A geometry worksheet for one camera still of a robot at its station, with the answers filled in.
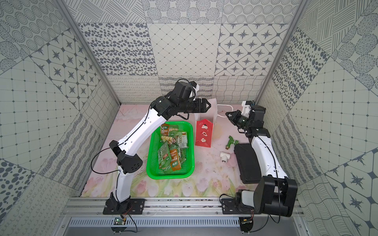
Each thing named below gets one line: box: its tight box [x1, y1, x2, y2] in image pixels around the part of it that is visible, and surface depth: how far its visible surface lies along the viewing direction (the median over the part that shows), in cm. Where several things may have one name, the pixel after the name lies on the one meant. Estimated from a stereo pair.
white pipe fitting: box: [220, 152, 231, 163], surface depth 91 cm
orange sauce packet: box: [170, 148, 182, 172], surface depth 84 cm
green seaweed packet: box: [172, 131, 189, 149], surface depth 99 cm
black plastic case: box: [233, 143, 262, 184], surface depth 85 cm
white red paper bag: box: [194, 98, 218, 148], surface depth 86 cm
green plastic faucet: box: [225, 135, 240, 150], surface depth 98 cm
